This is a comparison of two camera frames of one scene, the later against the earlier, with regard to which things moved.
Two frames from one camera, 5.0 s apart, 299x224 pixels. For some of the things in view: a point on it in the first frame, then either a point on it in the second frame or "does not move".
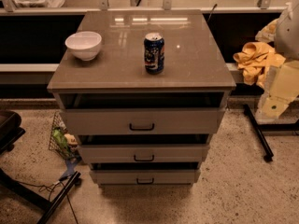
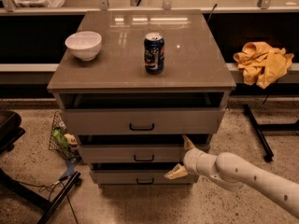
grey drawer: x=143 y=153 does not move
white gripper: x=289 y=32 → x=191 y=162
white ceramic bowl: x=84 y=44 does not move
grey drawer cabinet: x=142 y=92 does not move
